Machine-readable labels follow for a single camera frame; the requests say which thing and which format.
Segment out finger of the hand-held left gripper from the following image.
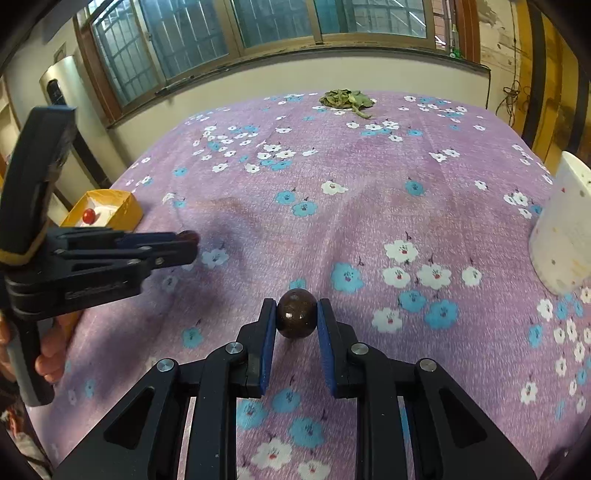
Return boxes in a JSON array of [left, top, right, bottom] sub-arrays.
[[53, 248, 199, 278], [46, 229, 200, 254]]

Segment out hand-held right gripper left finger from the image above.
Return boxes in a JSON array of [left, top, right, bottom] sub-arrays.
[[55, 298, 278, 480]]

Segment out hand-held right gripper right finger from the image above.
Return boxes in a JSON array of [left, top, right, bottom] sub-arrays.
[[316, 298, 539, 480]]

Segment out white foam tray yellow tape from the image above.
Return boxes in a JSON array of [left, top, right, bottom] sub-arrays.
[[60, 188, 144, 234]]

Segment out person's left hand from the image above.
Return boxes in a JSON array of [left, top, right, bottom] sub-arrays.
[[0, 316, 78, 385]]

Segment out standing air conditioner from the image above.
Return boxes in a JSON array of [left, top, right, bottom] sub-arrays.
[[39, 55, 114, 190]]

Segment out purple floral tablecloth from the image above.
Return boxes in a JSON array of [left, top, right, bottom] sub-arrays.
[[28, 90, 591, 480]]

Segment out wooden framed window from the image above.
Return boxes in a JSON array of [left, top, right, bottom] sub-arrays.
[[74, 0, 482, 124]]

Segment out green leaves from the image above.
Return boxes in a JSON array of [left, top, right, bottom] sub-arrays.
[[320, 89, 375, 120]]

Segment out white speckled cup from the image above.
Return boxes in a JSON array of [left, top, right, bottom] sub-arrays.
[[529, 151, 591, 297]]

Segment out dangling wall cable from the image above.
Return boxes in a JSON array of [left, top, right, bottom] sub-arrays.
[[500, 0, 525, 123]]

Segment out yellow wooden frame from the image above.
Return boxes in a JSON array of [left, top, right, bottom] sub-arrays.
[[516, 0, 583, 160]]

